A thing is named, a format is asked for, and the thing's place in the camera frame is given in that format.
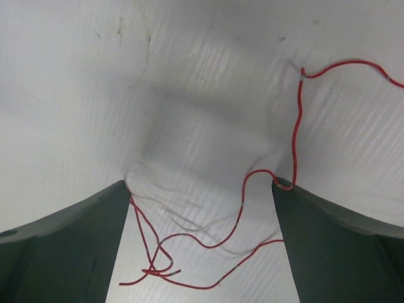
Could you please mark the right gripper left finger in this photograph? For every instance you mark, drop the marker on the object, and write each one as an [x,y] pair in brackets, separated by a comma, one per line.
[68,256]

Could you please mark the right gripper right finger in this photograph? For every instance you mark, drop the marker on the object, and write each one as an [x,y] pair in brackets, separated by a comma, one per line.
[336,254]

